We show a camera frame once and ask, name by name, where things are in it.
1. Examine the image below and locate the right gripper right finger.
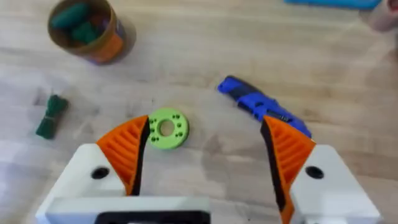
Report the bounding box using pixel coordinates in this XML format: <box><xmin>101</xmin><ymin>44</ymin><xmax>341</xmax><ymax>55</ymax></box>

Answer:
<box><xmin>259</xmin><ymin>114</ymin><xmax>382</xmax><ymax>224</ymax></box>

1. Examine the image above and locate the green toy vegetable bundle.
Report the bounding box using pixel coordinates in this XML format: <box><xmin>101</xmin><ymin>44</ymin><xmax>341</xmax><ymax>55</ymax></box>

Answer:
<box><xmin>35</xmin><ymin>94</ymin><xmax>70</xmax><ymax>140</ymax></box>

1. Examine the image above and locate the round tub with toys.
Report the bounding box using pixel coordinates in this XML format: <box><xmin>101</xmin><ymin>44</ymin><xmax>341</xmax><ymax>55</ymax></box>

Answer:
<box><xmin>47</xmin><ymin>0</ymin><xmax>127</xmax><ymax>65</ymax></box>

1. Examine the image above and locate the pale round object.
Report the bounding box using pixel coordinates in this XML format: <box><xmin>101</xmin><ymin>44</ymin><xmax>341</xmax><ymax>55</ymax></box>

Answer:
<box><xmin>359</xmin><ymin>0</ymin><xmax>398</xmax><ymax>33</ymax></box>

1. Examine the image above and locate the blue flat box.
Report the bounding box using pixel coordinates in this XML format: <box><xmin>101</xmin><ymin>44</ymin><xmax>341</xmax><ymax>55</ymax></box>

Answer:
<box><xmin>283</xmin><ymin>0</ymin><xmax>382</xmax><ymax>10</ymax></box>

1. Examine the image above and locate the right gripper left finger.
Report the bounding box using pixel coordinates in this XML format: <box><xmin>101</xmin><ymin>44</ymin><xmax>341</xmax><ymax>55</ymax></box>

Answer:
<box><xmin>35</xmin><ymin>114</ymin><xmax>150</xmax><ymax>220</ymax></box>

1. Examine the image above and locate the green disc with holes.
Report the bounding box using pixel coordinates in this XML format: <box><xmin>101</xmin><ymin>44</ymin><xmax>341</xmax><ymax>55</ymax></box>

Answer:
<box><xmin>147</xmin><ymin>107</ymin><xmax>190</xmax><ymax>151</ymax></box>

